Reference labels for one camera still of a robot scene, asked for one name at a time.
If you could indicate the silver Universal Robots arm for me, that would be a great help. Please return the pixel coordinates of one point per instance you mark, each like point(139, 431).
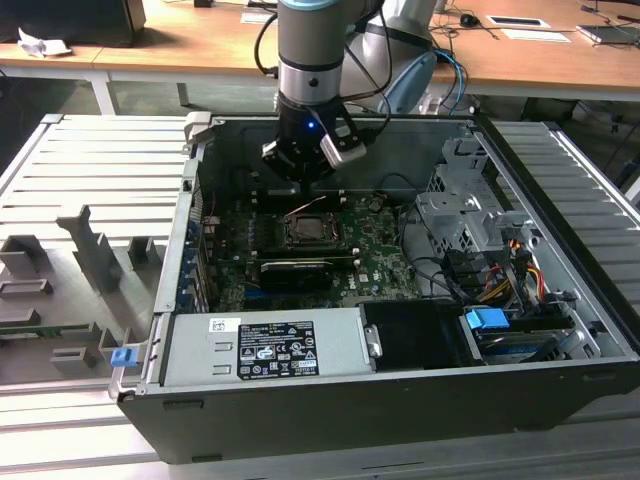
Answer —
point(310, 50)

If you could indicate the black RAM slot white clips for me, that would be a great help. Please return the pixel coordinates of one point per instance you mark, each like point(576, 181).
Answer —
point(330, 191)
point(270, 200)

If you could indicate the CPU socket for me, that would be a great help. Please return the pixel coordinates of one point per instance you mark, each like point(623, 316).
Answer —
point(300, 243)

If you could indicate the grey plastic case latch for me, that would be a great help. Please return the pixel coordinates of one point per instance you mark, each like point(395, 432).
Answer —
point(197, 125)

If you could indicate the green motherboard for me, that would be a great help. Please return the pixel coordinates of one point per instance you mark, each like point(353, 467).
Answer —
point(380, 240)

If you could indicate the black graphics card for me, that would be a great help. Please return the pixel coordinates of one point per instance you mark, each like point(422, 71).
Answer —
point(295, 277)

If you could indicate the white paper sheet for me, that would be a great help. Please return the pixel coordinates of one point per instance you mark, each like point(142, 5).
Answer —
point(535, 35)
point(257, 18)

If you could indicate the wooden desk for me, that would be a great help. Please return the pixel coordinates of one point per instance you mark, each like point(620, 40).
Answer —
point(200, 50)

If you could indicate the silver metal drive cage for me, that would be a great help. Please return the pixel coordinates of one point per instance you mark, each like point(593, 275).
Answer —
point(450, 210)

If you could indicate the black plastic connector block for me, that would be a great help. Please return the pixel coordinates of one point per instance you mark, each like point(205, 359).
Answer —
point(465, 270)

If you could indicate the grey power supply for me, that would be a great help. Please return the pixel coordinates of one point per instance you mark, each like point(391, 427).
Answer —
point(200, 350)

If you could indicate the black computer mouse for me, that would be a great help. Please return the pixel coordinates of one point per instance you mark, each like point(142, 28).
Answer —
point(469, 20)

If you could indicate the grey parts rack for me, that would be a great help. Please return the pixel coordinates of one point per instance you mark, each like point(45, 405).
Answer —
point(95, 260)

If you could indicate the hard disk in blue carrier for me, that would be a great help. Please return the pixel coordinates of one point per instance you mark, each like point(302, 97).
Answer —
point(487, 320)

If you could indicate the white framed tablet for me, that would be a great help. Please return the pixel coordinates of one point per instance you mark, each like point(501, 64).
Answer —
point(517, 21)

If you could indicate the blue plastic case latch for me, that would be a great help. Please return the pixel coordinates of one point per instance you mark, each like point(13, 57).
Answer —
point(123, 358)

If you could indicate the black box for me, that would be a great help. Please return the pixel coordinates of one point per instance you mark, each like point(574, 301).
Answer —
point(70, 20)

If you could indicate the black open PC case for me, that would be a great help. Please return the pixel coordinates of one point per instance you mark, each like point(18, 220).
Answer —
point(350, 425)

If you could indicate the crumpled white paper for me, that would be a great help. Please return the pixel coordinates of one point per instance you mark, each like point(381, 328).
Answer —
point(42, 44)

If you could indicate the green RAM stick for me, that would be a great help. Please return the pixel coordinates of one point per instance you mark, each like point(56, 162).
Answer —
point(50, 330)

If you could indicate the grey laptop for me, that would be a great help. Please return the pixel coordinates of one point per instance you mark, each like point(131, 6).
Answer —
point(607, 34)

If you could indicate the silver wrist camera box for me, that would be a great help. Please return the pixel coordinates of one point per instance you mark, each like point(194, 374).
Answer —
point(345, 152)

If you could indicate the black camera bracket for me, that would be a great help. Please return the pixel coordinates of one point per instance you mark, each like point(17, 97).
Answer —
point(350, 132)

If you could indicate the black plastic air duct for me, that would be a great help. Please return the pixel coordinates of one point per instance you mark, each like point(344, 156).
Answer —
point(415, 335)

